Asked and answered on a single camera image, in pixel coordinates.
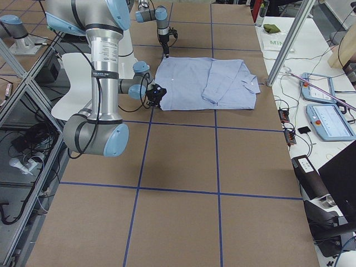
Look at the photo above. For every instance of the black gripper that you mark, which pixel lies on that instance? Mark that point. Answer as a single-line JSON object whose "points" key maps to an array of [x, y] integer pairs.
{"points": [[164, 40], [152, 100]]}

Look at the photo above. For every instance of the light blue striped shirt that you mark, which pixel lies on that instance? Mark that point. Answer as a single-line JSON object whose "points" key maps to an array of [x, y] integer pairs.
{"points": [[206, 84]]}

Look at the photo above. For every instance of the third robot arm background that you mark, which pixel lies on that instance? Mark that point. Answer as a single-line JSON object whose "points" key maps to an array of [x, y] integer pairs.
{"points": [[12, 27]]}

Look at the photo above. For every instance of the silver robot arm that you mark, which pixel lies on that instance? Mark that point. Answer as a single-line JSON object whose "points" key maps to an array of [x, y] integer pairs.
{"points": [[98, 128], [147, 12]]}

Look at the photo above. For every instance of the white curved plastic sheet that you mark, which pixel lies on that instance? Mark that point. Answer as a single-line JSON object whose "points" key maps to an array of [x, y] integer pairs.
{"points": [[78, 71]]}

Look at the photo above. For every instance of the brown paper table mat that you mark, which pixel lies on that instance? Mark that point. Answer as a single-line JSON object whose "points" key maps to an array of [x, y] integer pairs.
{"points": [[193, 188]]}

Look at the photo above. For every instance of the white MINI paper bag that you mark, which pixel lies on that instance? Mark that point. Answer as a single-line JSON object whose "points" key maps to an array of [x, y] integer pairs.
{"points": [[272, 41]]}

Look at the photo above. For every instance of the green cloth pouch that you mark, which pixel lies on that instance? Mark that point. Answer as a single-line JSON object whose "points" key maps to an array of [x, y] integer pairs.
{"points": [[271, 28]]}

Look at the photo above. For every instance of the far blue teach pendant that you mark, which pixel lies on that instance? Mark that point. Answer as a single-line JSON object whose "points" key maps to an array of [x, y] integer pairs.
{"points": [[317, 88]]}

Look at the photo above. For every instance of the blue teach pendant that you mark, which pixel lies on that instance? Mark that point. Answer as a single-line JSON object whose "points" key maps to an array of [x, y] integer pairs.
{"points": [[329, 123], [317, 88]]}

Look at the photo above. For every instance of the near blue teach pendant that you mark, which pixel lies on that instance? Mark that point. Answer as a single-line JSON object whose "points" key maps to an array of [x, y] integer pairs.
{"points": [[329, 123]]}

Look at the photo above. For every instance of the black laptop screen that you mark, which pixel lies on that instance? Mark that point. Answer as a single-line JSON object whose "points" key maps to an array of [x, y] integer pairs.
{"points": [[338, 176]]}

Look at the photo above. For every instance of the aluminium frame post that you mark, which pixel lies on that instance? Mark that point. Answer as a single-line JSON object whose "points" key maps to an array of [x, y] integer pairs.
{"points": [[296, 26]]}

